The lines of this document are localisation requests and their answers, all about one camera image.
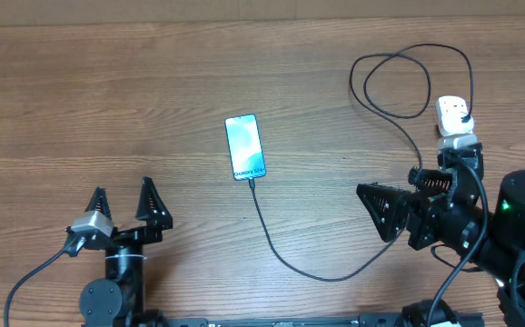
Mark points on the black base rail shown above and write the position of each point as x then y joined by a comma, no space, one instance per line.
362,320

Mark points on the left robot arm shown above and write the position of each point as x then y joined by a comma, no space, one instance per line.
118,299

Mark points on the white charger plug adapter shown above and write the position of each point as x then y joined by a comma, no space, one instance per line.
451,124

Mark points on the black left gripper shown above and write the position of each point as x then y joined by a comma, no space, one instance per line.
153,223

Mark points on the white power strip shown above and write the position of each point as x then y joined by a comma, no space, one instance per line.
450,104

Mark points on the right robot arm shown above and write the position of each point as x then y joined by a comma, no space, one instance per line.
499,250

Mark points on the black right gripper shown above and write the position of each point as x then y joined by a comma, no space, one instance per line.
397,203

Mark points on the Samsung Galaxy smartphone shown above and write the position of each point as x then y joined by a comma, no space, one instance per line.
245,147

